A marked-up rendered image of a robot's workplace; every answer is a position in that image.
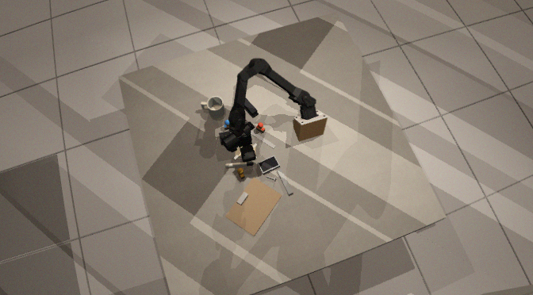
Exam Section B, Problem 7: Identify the white mug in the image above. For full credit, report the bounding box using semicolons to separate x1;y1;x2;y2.
201;96;225;118

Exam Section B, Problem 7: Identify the pale beige flat bar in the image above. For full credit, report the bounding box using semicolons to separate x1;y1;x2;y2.
251;130;276;148

